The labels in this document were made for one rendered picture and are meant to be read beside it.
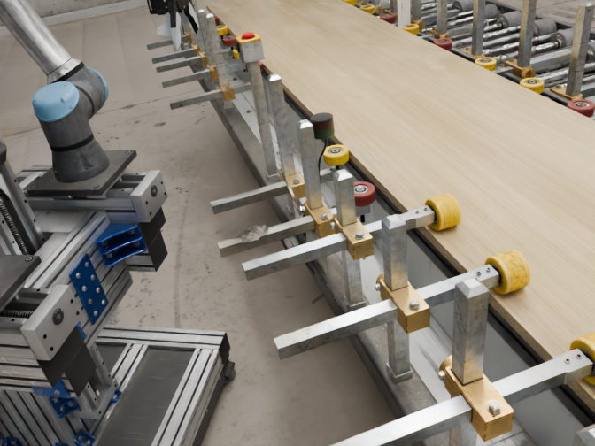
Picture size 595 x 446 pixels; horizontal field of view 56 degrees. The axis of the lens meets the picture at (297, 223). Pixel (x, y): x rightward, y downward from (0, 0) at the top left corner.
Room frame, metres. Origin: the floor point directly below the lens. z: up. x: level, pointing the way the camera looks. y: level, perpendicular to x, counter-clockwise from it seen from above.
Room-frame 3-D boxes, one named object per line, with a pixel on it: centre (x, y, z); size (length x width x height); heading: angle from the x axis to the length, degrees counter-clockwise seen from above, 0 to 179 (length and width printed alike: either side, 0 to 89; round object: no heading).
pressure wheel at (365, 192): (1.31, -0.19, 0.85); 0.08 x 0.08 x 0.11
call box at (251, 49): (1.82, 0.06, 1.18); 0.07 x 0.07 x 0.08; 14
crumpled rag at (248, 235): (1.23, 0.12, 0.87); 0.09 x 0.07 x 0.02; 104
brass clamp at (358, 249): (1.05, -0.12, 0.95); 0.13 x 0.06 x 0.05; 14
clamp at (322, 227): (1.30, -0.07, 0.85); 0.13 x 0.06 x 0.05; 14
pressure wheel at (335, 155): (1.56, -0.15, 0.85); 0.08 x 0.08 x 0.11
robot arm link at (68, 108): (1.44, 0.57, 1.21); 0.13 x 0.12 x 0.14; 170
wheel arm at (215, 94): (2.48, 0.27, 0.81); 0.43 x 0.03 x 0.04; 104
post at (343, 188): (1.08, -0.12, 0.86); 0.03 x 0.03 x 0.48; 14
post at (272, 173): (1.82, 0.06, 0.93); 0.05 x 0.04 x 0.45; 14
